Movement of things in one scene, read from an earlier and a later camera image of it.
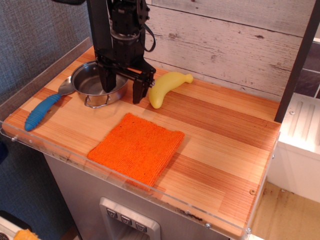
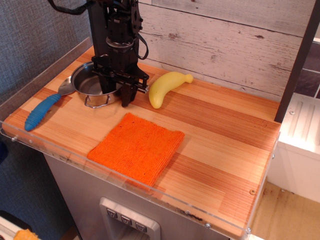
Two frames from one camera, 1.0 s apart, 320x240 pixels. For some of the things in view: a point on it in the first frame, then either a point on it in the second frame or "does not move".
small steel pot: [85, 79] does not move
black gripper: [126, 57] -> [121, 63]
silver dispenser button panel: [120, 223] does not move
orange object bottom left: [25, 234] does not move
